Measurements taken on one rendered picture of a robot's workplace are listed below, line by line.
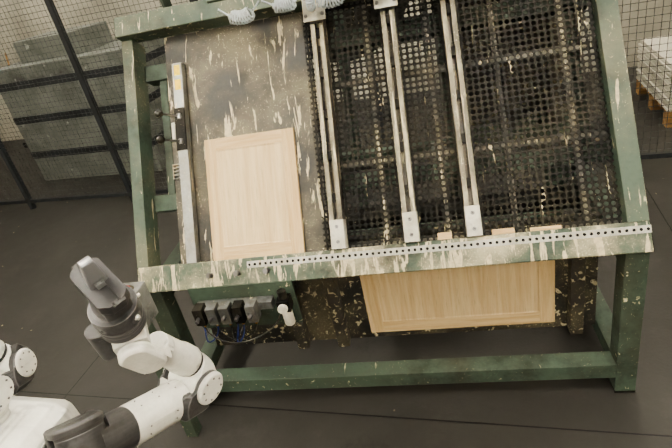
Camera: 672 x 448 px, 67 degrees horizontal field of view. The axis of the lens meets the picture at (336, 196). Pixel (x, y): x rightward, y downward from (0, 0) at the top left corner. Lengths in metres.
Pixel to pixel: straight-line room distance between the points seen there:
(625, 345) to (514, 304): 0.48
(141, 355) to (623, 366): 2.14
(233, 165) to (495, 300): 1.40
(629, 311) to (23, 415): 2.15
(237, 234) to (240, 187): 0.22
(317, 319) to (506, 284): 0.97
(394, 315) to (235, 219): 0.94
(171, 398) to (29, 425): 0.27
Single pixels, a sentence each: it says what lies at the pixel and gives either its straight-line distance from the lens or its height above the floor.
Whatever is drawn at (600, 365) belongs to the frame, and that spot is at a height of 0.18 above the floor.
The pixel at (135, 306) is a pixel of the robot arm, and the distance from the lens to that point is 1.02.
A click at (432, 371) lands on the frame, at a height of 0.18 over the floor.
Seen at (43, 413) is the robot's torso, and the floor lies 1.37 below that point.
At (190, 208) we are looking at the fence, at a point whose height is 1.11.
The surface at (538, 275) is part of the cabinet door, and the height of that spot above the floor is 0.54.
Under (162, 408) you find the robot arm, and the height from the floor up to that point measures 1.28.
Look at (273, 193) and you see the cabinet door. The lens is 2.32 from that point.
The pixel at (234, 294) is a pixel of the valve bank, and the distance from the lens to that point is 2.39.
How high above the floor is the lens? 2.10
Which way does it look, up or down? 27 degrees down
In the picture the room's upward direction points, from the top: 13 degrees counter-clockwise
